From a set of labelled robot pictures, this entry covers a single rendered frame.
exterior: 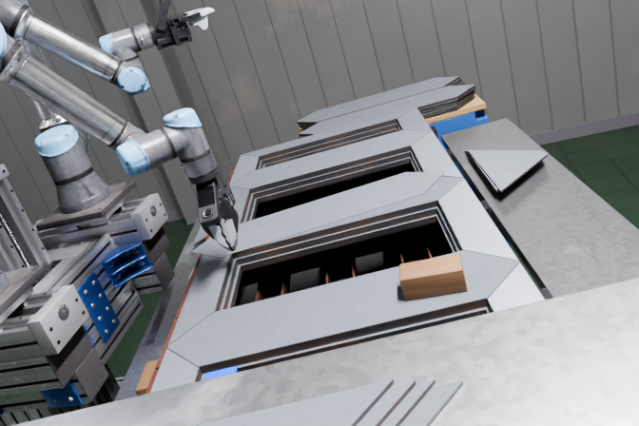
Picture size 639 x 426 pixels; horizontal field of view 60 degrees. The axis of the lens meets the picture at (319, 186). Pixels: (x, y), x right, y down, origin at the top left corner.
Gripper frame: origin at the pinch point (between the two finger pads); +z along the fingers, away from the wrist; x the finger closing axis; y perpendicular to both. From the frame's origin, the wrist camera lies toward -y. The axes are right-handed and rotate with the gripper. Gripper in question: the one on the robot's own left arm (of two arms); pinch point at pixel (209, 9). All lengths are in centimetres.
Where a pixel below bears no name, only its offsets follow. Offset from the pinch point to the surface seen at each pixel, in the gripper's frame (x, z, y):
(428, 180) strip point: 62, 36, 51
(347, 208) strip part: 59, 13, 51
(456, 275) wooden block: 111, 16, 40
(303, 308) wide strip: 96, -11, 46
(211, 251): 52, -26, 52
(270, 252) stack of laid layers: 62, -12, 53
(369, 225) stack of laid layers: 70, 14, 52
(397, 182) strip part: 55, 30, 51
